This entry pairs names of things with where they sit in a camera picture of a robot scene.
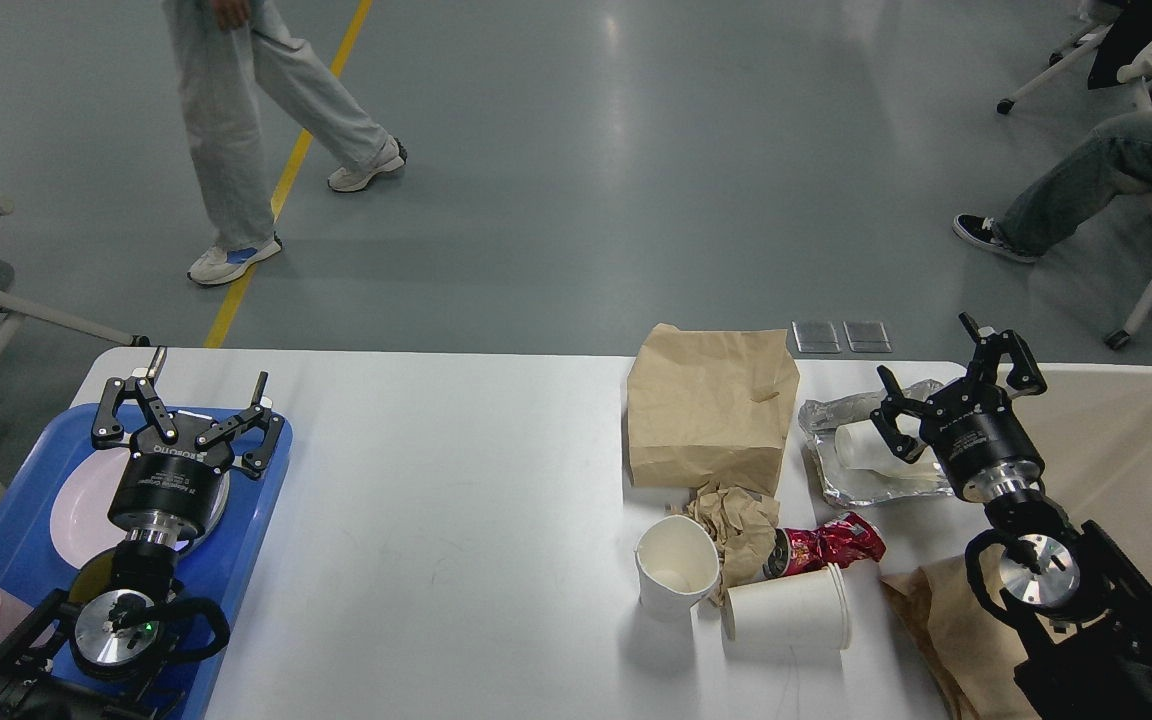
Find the aluminium foil tray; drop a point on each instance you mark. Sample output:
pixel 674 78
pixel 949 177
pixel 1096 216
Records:
pixel 856 488

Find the white container in foil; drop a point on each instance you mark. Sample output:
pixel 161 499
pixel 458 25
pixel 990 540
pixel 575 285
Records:
pixel 859 446

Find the floor socket plate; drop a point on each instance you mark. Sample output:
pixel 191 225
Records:
pixel 816 338
pixel 868 338

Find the right floor socket plate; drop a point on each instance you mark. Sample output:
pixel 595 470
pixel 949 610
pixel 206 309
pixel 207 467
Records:
pixel 868 338

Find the standing person in black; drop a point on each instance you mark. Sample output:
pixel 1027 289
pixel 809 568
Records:
pixel 224 52

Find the red snack wrapper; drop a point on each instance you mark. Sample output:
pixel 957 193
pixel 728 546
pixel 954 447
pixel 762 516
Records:
pixel 840 541

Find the brown paper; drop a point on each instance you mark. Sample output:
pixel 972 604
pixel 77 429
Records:
pixel 742 524
pixel 971 655

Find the blue plastic tray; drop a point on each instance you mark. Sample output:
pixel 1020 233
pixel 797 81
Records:
pixel 218 568

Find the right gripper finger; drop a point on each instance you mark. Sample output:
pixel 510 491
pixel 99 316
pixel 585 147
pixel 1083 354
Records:
pixel 895 404
pixel 1002 368

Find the crumpled brown paper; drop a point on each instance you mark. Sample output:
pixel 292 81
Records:
pixel 742 524

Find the brown paper bag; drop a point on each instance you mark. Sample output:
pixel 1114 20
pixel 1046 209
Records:
pixel 710 406

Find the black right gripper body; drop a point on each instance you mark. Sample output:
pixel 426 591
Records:
pixel 984 452

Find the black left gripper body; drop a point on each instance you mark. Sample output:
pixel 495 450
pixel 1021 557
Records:
pixel 169 491

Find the pink plate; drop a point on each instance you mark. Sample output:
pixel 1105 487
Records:
pixel 79 525

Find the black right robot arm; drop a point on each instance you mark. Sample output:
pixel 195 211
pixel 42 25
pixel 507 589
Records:
pixel 1080 607

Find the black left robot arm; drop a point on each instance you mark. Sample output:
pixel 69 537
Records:
pixel 127 542

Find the left floor socket plate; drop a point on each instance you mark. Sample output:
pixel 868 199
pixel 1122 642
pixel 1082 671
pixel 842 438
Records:
pixel 816 338

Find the light green plate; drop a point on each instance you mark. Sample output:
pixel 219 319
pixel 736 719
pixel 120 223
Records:
pixel 216 513

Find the lying white paper cup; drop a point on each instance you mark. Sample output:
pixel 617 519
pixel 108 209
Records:
pixel 805 610

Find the white plastic bin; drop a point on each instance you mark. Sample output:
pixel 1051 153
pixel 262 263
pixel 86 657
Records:
pixel 1093 430

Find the dark teal mug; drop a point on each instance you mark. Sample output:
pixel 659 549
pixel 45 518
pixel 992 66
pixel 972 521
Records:
pixel 93 579

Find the white paper cup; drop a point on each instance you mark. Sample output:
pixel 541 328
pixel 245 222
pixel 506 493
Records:
pixel 805 610
pixel 678 566

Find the seated person in jeans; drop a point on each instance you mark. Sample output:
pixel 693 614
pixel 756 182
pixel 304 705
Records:
pixel 1080 186

